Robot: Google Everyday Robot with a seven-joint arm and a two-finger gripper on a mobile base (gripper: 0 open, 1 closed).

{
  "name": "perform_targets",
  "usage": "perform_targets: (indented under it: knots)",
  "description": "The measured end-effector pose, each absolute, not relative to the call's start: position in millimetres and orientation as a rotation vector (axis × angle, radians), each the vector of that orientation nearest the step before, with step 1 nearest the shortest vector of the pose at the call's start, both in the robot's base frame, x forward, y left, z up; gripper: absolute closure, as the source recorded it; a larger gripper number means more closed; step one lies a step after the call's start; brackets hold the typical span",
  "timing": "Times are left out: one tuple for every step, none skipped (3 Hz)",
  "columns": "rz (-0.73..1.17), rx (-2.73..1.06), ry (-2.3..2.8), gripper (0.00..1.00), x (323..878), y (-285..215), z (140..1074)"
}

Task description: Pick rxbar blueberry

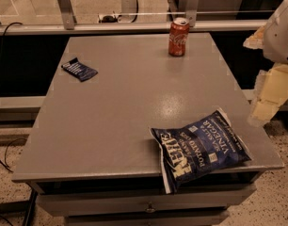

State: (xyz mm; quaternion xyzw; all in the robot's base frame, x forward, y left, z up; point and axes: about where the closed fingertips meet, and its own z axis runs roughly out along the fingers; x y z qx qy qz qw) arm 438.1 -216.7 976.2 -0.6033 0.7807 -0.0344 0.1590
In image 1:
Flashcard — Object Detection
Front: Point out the dark blue rxbar wrapper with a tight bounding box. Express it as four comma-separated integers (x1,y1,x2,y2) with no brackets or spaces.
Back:
61,57,98,82

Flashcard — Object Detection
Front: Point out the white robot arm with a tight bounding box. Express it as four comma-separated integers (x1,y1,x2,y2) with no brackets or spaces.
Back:
243,0,288,126

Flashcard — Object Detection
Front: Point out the red coca-cola can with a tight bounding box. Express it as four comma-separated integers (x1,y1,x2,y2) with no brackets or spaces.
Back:
168,17,190,57

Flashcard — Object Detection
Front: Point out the blue kettle chips bag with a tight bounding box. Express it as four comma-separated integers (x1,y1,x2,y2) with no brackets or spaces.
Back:
151,108,251,194

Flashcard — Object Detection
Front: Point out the grey cabinet with drawers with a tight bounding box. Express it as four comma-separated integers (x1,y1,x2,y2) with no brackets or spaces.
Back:
13,33,282,226

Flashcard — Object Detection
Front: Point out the metal railing frame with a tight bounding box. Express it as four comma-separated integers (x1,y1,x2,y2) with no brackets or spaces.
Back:
0,0,288,37

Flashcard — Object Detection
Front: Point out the metal drawer knob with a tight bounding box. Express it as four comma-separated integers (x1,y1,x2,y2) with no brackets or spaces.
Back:
145,203,156,214

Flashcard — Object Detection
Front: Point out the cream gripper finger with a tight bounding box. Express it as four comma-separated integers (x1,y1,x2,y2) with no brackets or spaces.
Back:
243,26,264,50
248,63,288,126

